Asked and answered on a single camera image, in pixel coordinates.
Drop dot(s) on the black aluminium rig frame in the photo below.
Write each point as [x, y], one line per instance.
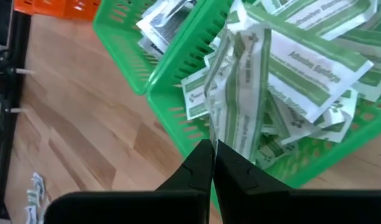
[10, 124]

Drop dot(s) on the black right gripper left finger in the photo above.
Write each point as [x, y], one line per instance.
[146, 208]

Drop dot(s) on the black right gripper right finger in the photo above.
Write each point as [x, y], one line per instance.
[286, 208]

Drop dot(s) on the white antiseptic wipe packet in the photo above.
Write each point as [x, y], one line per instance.
[149, 48]
[30, 214]
[168, 21]

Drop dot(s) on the green plastic basket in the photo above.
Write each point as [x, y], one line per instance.
[174, 105]
[122, 31]

